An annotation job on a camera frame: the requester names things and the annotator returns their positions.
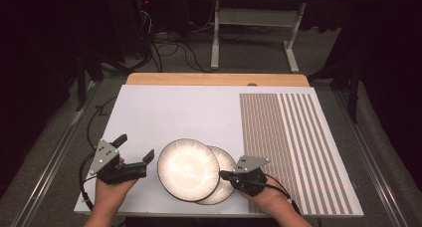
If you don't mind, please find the wooden table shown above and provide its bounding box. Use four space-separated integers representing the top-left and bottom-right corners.
125 72 311 88

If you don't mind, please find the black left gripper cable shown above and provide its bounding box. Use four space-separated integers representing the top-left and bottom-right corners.
79 148 101 212

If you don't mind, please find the bundle of black floor cables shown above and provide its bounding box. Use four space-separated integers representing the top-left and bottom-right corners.
133 7 213 74

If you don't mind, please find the metal floor rail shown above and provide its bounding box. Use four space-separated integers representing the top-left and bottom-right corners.
334 91 404 227
11 84 98 227

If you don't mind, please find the person's left hand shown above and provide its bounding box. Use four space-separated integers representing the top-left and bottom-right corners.
95 177 138 213

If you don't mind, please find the white metal desk frame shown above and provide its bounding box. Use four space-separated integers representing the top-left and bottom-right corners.
210 0 308 74

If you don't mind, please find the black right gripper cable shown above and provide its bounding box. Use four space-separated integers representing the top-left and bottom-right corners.
232 173 303 216

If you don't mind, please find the cream plate with dark rim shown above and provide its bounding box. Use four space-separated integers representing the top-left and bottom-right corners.
156 137 221 203
196 145 238 206

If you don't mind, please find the person's right hand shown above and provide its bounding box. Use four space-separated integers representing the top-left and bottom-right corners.
243 169 294 215

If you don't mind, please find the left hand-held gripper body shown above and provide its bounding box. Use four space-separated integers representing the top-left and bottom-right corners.
89 138 147 185

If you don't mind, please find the white board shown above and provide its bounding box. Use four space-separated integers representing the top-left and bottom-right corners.
73 84 365 219

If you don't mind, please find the striped brown and white placemat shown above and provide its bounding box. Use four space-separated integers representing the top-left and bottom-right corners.
239 93 354 215

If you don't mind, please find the thin black floor cable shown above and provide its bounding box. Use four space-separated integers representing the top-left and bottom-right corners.
86 96 117 150

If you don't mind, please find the dark metal stand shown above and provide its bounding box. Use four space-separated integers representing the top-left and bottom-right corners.
308 59 362 123
76 51 104 112

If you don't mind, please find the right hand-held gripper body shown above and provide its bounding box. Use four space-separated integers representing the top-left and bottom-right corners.
229 155 271 198

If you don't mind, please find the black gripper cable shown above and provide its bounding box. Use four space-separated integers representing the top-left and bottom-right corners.
79 148 101 212
232 173 303 216

